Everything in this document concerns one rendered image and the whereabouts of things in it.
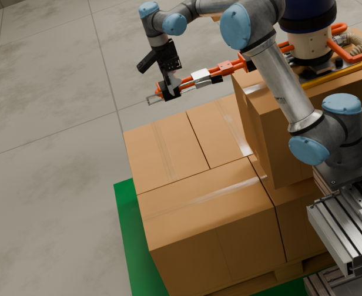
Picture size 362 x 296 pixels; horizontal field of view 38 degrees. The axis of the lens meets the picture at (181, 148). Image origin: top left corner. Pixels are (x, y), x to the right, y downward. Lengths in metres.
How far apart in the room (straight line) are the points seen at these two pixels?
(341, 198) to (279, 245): 0.84
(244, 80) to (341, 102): 0.67
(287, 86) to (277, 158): 0.67
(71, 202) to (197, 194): 1.38
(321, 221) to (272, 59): 0.56
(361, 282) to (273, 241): 0.42
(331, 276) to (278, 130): 0.77
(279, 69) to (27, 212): 2.64
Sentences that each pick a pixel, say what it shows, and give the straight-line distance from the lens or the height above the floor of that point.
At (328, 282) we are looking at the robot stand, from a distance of 2.51.
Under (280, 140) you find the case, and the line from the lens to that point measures 2.12.
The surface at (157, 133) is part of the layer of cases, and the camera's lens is 3.03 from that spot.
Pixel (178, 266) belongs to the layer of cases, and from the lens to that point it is 2.49.
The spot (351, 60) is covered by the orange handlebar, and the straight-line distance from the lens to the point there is 2.00.
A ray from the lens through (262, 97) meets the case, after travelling 2.11.
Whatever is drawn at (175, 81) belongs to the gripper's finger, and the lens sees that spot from 2.01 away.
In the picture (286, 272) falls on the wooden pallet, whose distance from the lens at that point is 2.73.
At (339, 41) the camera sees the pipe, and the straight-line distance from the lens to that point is 2.24.
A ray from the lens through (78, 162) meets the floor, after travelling 4.05.
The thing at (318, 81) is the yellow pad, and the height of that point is 1.09.
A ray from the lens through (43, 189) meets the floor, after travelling 3.96.
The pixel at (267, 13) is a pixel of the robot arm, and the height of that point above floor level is 1.59.
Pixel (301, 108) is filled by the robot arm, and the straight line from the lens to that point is 1.57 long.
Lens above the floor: 2.24
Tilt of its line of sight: 36 degrees down
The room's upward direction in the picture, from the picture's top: 19 degrees counter-clockwise
